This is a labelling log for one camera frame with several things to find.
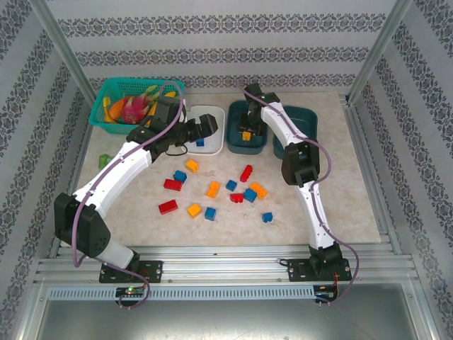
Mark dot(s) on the blue lego brick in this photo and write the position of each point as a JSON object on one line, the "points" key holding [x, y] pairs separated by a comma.
{"points": [[267, 217], [180, 176], [210, 214], [250, 195], [231, 185], [200, 142]]}

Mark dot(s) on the red long lego brick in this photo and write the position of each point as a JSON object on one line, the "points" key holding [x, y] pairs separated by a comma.
{"points": [[173, 184], [246, 173], [167, 207]]}

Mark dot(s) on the yellow long lego brick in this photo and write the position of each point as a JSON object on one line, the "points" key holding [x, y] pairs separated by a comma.
{"points": [[213, 189], [260, 189]]}

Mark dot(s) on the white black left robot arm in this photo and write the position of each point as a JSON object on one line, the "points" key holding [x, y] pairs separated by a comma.
{"points": [[88, 230]]}

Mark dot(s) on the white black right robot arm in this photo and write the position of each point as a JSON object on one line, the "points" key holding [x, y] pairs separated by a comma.
{"points": [[293, 170]]}

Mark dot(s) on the white plastic bin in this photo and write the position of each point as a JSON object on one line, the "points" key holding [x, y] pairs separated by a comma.
{"points": [[212, 148]]}

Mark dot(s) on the dark teal plastic bin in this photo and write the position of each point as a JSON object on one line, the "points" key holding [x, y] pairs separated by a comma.
{"points": [[247, 150], [304, 120]]}

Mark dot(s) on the pink toy dragon fruit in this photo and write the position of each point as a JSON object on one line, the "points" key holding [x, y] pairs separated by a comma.
{"points": [[132, 110]]}

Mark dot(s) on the orange toy fruit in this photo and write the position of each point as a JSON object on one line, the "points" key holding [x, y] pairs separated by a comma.
{"points": [[116, 108]]}

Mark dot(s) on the teal plastic mesh basket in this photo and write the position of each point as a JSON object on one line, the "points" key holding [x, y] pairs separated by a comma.
{"points": [[120, 83]]}

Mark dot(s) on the yellow toy fruit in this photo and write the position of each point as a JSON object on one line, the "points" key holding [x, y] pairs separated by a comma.
{"points": [[105, 106]]}

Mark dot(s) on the green candy wrapper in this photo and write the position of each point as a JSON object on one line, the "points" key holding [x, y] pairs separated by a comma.
{"points": [[104, 160]]}

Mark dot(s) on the small green circuit board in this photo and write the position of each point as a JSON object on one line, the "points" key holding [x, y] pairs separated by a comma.
{"points": [[325, 293], [129, 291]]}

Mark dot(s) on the aluminium side rail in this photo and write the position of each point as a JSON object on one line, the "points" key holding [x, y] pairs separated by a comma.
{"points": [[80, 159], [375, 177]]}

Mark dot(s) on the aluminium frame post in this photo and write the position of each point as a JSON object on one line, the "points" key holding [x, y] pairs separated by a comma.
{"points": [[375, 53], [74, 53]]}

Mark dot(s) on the aluminium cross rail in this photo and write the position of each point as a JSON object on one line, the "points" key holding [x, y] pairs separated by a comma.
{"points": [[226, 263]]}

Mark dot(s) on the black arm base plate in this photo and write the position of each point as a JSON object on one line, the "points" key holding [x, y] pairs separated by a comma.
{"points": [[152, 271], [297, 271]]}

